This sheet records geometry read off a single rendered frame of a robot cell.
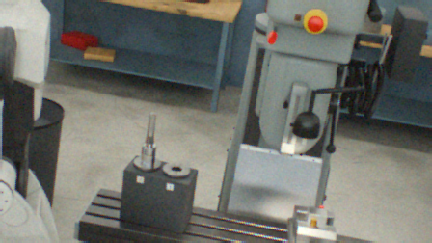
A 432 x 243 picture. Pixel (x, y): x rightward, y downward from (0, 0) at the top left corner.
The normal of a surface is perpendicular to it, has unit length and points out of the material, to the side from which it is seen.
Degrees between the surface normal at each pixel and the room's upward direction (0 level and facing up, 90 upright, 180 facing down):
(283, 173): 63
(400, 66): 90
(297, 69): 90
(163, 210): 90
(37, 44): 85
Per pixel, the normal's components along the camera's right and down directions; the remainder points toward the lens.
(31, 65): 0.82, 0.25
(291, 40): -0.14, 0.36
